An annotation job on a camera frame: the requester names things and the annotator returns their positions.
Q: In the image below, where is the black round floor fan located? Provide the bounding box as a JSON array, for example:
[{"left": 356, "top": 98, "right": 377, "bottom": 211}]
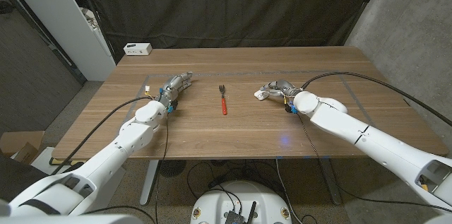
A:
[{"left": 157, "top": 159, "right": 187, "bottom": 178}]

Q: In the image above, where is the white robot torso base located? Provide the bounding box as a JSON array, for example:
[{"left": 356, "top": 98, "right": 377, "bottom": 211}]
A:
[{"left": 190, "top": 180, "right": 294, "bottom": 224}]

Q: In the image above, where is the black backdrop stand pole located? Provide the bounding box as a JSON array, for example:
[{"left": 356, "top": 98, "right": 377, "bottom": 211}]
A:
[{"left": 343, "top": 0, "right": 388, "bottom": 47}]

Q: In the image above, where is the white table leg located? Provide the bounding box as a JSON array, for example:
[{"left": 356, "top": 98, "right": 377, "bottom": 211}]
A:
[{"left": 139, "top": 159, "right": 160, "bottom": 207}]

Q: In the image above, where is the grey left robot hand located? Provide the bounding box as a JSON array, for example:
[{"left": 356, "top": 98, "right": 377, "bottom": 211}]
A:
[{"left": 157, "top": 71, "right": 194, "bottom": 112}]

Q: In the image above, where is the grey perforated partition panel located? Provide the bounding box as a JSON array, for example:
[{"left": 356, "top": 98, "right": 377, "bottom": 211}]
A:
[{"left": 0, "top": 0, "right": 88, "bottom": 135}]

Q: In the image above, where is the white AirPods case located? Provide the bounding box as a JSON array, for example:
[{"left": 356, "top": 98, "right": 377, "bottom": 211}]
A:
[{"left": 253, "top": 89, "right": 271, "bottom": 102}]

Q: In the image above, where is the brown cardboard box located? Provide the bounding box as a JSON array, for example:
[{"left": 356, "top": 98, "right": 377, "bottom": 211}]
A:
[{"left": 0, "top": 130, "right": 46, "bottom": 164}]

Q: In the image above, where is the black fabric backdrop curtain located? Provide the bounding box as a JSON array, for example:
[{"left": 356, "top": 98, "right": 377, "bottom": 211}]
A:
[{"left": 79, "top": 0, "right": 381, "bottom": 64}]

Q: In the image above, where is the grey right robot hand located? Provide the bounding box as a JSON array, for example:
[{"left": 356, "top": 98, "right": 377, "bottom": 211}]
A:
[{"left": 262, "top": 79, "right": 302, "bottom": 107}]

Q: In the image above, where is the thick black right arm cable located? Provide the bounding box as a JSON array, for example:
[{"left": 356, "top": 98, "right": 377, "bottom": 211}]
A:
[{"left": 300, "top": 71, "right": 452, "bottom": 128}]

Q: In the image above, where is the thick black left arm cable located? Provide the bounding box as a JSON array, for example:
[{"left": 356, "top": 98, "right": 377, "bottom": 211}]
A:
[{"left": 50, "top": 95, "right": 157, "bottom": 176}]

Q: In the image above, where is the thin black hanging cable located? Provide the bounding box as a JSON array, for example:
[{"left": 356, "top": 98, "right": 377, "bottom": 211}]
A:
[{"left": 154, "top": 110, "right": 171, "bottom": 224}]

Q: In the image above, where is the black antenna device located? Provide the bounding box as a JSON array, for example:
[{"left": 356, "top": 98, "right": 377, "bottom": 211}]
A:
[{"left": 224, "top": 201, "right": 258, "bottom": 224}]

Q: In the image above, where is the black floor cable tangle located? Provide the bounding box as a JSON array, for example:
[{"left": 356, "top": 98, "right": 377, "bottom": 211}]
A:
[{"left": 186, "top": 159, "right": 283, "bottom": 202}]

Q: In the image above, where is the white shelf cabinet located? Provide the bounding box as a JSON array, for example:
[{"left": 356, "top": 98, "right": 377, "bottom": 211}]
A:
[{"left": 0, "top": 0, "right": 117, "bottom": 82}]

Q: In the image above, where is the white power strip box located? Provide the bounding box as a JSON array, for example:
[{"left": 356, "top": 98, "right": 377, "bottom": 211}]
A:
[{"left": 122, "top": 42, "right": 153, "bottom": 57}]

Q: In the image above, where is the red-handled black fork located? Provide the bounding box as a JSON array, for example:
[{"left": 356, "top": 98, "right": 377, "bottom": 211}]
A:
[{"left": 218, "top": 84, "right": 228, "bottom": 116}]

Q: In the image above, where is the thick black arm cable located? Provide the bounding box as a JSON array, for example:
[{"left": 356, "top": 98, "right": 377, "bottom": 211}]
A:
[
  {"left": 50, "top": 95, "right": 157, "bottom": 176},
  {"left": 300, "top": 71, "right": 452, "bottom": 128}
]

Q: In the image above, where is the grey table leg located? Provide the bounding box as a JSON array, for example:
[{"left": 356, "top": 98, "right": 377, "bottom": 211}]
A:
[{"left": 319, "top": 158, "right": 343, "bottom": 206}]

